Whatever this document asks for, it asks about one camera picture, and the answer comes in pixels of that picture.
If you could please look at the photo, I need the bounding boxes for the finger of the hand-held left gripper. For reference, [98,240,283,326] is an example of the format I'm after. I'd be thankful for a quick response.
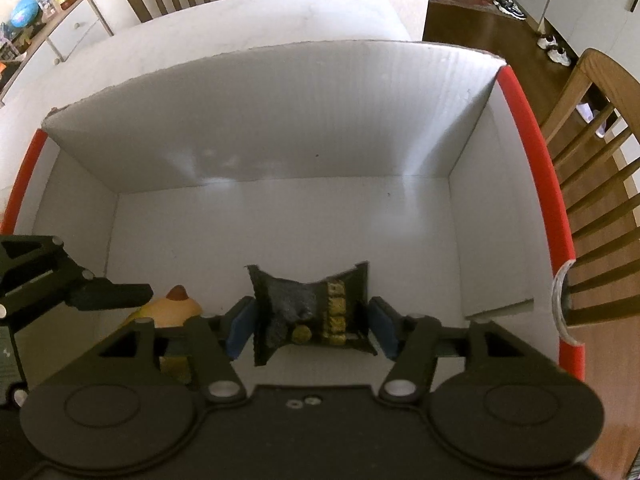
[0,234,153,333]

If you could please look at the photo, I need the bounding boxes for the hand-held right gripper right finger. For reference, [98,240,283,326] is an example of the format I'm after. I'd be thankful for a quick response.
[367,296,538,403]

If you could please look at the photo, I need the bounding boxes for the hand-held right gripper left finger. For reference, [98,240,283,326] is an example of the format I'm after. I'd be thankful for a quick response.
[97,296,257,403]

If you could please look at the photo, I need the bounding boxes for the yellow toy figure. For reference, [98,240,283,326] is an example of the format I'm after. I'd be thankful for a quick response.
[107,285,203,385]

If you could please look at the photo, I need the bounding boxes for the black snack packet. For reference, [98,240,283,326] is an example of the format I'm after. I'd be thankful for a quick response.
[246,261,378,367]

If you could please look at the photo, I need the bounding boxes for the white cardboard box red edges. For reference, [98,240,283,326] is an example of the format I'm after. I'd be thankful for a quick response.
[0,40,587,386]

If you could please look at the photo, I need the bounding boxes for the white sideboard with wooden top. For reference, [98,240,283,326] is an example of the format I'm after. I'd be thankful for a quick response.
[0,0,115,106]

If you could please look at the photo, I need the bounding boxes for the blue globe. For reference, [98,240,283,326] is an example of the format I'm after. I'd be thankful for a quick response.
[11,0,43,28]

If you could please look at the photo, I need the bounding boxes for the pair of white slippers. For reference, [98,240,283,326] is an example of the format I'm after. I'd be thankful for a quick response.
[575,102,621,138]

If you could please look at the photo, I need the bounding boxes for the pair of white sneakers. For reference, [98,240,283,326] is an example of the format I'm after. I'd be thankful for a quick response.
[537,34,572,66]

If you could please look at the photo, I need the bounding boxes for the wooden chair with dark seat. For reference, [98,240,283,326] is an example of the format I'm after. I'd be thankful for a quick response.
[542,49,640,328]

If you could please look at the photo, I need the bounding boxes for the pair of dark sneakers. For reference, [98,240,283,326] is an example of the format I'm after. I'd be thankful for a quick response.
[494,0,527,20]

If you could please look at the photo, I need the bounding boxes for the white hallway cabinet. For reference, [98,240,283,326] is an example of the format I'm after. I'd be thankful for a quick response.
[500,0,640,81]

